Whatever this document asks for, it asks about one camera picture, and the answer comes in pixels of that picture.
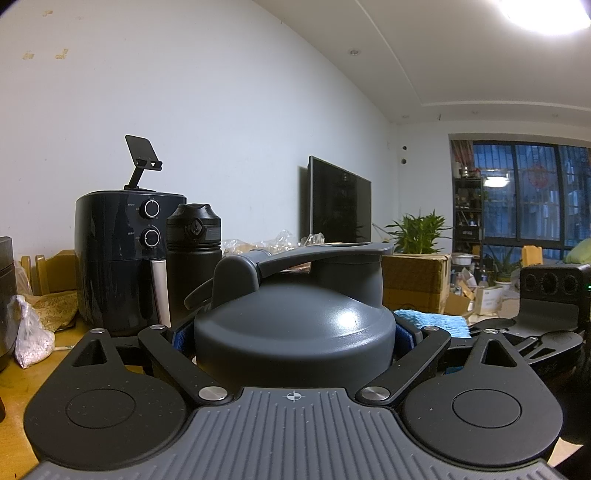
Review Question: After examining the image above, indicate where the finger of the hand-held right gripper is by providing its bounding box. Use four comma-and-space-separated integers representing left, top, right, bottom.
467, 318, 520, 337
508, 330, 587, 370

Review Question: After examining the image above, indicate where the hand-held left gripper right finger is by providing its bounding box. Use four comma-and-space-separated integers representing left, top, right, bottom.
356, 323, 525, 407

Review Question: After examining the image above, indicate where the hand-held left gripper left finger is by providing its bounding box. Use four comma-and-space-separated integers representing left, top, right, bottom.
69, 323, 232, 408

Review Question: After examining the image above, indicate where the blue microfiber cloth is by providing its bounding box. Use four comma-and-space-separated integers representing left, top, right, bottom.
393, 309, 471, 339

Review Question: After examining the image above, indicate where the grey bottle lid with handle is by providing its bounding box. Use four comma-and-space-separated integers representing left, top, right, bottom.
185, 242, 398, 387

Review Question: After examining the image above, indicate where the cardboard box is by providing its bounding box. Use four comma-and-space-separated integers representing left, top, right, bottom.
381, 253, 452, 315

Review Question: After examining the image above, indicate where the black frosted water bottle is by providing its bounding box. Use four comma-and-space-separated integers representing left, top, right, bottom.
166, 202, 225, 324

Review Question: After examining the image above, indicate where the dark blue air fryer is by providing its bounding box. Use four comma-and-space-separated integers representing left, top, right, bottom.
75, 188, 188, 337

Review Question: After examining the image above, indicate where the potted green plant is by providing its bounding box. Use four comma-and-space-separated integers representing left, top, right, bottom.
383, 210, 453, 254

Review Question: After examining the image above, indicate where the barred window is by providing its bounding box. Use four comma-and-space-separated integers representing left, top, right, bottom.
450, 138, 591, 250

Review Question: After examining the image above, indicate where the dark storage shelf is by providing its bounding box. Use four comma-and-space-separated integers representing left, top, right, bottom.
453, 175, 485, 259

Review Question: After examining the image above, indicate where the clear plastic food bag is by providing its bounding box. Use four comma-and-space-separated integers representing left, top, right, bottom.
223, 229, 326, 257

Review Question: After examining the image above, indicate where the white plastic bag of grains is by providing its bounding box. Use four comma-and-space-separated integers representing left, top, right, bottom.
14, 295, 56, 369

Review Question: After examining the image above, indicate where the flat-screen television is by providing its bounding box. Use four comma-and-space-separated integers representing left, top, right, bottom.
308, 156, 373, 244

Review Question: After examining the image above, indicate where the silver rice cooker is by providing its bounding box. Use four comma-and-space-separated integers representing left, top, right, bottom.
0, 236, 21, 372

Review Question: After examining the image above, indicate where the black phone stand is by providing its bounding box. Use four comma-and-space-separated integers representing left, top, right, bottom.
124, 135, 163, 191

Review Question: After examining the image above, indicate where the round ceiling lamp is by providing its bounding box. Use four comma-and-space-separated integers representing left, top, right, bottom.
499, 0, 591, 35

